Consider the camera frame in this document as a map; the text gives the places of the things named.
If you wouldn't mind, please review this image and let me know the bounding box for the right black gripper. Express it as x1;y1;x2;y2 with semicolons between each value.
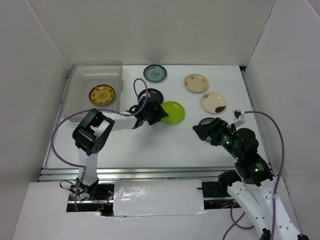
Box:
192;115;242;159

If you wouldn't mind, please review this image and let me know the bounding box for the lime green plate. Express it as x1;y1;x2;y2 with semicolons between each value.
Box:
161;101;185;125

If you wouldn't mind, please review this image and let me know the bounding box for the yellow patterned plate brown rim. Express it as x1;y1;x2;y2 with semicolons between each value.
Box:
88;84;116;106

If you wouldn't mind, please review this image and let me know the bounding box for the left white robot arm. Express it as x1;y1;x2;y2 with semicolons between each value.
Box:
72;88;169;200

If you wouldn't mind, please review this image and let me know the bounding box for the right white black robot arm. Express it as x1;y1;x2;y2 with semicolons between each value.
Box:
192;117;308;240

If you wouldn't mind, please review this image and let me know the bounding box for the clear plastic bin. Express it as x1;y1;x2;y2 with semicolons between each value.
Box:
60;60;124;119

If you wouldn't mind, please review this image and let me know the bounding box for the blue floral plate near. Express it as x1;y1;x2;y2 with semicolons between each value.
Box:
198;117;215;126

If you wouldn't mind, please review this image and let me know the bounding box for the blue floral plate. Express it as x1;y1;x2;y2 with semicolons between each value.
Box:
198;117;215;126
143;64;168;83

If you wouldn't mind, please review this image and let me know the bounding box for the black glossy plate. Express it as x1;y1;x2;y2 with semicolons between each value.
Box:
137;88;164;104

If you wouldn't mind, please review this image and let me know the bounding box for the cream plate black patch right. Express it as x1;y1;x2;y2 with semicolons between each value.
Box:
200;92;227;115

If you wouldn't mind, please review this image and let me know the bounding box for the blue floral plate far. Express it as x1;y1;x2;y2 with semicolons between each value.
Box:
143;64;168;83

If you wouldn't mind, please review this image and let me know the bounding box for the cream plate with floral marks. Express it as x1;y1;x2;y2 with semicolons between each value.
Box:
184;73;209;94

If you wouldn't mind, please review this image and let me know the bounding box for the white cover sheet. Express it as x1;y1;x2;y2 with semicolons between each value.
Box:
113;180;206;217

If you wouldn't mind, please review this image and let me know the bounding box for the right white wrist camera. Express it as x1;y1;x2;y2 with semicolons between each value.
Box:
231;109;246;128

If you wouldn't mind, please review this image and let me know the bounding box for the aluminium rail frame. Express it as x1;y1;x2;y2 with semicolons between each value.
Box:
37;65;273;218

